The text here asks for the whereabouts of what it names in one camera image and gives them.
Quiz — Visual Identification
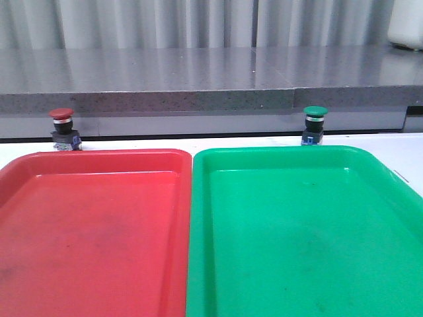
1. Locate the green mushroom push button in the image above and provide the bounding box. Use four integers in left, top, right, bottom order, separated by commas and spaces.
301, 106, 328, 145

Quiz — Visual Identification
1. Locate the red mushroom push button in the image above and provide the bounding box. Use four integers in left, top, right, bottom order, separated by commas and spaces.
49, 108, 82, 151

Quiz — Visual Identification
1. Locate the green plastic tray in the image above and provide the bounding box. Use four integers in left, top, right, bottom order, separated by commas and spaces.
186, 146, 422, 316

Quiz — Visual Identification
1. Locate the grey stone platform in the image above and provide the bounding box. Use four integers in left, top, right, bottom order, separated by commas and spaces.
1, 45, 422, 140

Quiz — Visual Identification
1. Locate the red plastic tray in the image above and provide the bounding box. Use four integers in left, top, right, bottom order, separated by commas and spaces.
1, 149, 192, 316

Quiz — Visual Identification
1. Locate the white container in background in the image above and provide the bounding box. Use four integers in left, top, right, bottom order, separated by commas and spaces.
387, 0, 422, 50

